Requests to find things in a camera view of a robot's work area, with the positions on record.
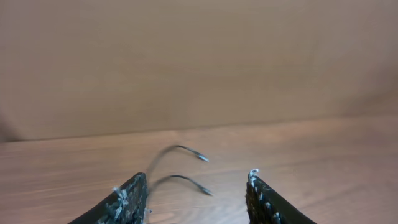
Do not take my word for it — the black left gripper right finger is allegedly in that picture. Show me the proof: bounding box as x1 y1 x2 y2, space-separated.
246 169 315 224

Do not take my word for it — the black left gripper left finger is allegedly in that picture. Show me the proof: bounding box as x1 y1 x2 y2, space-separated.
70 172 148 224

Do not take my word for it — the black USB cable thick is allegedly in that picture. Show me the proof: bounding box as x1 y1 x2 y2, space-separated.
146 144 214 202

